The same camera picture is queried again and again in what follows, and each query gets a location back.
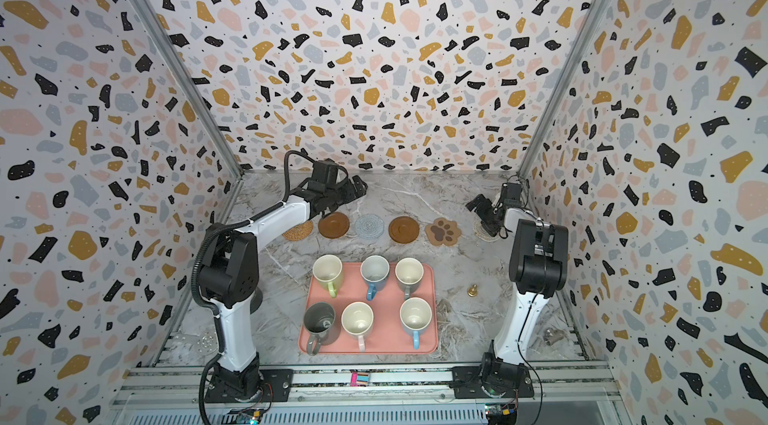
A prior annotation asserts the dark brown wooden coaster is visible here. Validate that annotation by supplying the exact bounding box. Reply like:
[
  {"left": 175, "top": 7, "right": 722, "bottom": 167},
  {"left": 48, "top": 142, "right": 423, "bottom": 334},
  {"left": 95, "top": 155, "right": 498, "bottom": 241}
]
[{"left": 318, "top": 212, "right": 350, "bottom": 239}]

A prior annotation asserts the light blue woven coaster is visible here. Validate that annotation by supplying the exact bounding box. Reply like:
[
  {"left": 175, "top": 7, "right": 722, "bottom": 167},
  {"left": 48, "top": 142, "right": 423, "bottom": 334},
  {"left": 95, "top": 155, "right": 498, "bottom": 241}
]
[{"left": 354, "top": 214, "right": 384, "bottom": 240}]

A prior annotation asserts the brown rattan woven coaster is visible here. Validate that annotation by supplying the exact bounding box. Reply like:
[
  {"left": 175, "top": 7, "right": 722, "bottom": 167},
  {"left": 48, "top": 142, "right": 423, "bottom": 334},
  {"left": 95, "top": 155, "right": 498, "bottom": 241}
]
[{"left": 282, "top": 221, "right": 314, "bottom": 242}]

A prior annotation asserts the cork paw coaster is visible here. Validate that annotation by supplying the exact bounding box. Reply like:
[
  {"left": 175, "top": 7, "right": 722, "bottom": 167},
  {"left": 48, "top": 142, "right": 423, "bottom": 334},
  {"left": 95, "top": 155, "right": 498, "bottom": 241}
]
[{"left": 425, "top": 217, "right": 462, "bottom": 247}]

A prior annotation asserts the light brown wooden coaster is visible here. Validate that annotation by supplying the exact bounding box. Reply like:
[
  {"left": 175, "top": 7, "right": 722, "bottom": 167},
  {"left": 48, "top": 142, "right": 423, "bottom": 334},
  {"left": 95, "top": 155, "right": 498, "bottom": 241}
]
[{"left": 388, "top": 216, "right": 420, "bottom": 244}]

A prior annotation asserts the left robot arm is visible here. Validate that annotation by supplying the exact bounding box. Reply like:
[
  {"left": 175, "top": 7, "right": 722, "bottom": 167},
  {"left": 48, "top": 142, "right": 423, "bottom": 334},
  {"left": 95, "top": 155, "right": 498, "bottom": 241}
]
[{"left": 190, "top": 150, "right": 368, "bottom": 412}]

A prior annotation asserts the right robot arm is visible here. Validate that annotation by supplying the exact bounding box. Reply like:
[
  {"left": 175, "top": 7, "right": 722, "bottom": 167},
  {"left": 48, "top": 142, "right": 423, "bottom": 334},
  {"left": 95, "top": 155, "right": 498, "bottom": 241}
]
[{"left": 466, "top": 194, "right": 568, "bottom": 397}]

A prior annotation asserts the green mug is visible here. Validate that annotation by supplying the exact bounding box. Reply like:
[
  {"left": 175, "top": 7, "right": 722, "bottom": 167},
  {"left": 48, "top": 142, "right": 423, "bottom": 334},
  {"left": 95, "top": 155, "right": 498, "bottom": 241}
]
[{"left": 312, "top": 254, "right": 344, "bottom": 298}]

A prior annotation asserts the blue mug back middle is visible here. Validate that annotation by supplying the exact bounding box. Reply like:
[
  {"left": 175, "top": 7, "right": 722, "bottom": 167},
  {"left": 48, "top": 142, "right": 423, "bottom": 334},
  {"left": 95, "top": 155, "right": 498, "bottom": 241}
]
[{"left": 360, "top": 255, "right": 390, "bottom": 301}]

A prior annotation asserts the grey mug back right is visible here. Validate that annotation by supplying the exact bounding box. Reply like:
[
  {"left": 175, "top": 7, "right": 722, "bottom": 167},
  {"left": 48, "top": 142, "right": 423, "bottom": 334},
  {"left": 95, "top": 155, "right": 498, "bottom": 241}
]
[{"left": 395, "top": 258, "right": 424, "bottom": 300}]

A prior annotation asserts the dark grey mug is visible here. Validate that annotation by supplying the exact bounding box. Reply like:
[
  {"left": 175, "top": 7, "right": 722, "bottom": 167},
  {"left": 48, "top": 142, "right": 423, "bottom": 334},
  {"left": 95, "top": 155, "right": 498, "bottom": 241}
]
[{"left": 303, "top": 302, "right": 340, "bottom": 356}]

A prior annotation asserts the black tape roll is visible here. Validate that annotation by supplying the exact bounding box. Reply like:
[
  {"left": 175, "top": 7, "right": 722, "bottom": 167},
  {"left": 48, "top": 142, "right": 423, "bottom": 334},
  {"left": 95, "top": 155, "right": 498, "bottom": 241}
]
[{"left": 249, "top": 288, "right": 263, "bottom": 314}]

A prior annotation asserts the small metal object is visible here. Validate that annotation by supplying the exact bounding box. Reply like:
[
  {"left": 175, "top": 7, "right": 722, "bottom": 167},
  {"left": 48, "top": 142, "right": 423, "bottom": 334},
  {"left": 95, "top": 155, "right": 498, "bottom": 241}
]
[{"left": 543, "top": 328, "right": 566, "bottom": 346}]

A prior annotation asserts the pink tray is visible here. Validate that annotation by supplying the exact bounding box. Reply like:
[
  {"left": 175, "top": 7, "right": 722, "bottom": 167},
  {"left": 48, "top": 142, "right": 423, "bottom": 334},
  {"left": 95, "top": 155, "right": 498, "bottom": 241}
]
[{"left": 306, "top": 262, "right": 439, "bottom": 355}]

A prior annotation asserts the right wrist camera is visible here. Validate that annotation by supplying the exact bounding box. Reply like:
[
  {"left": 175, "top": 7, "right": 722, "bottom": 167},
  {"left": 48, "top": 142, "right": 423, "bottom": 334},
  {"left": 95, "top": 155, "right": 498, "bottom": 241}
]
[{"left": 499, "top": 182, "right": 525, "bottom": 209}]

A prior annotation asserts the pink handled cream mug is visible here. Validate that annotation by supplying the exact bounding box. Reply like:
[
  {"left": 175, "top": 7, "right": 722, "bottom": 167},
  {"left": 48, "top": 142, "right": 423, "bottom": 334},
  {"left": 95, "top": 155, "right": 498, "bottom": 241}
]
[{"left": 341, "top": 302, "right": 374, "bottom": 353}]

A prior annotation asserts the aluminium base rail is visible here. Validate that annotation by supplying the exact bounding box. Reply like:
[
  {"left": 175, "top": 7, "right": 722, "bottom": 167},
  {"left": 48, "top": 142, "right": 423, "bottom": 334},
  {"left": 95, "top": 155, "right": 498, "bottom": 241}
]
[{"left": 104, "top": 361, "right": 632, "bottom": 424}]

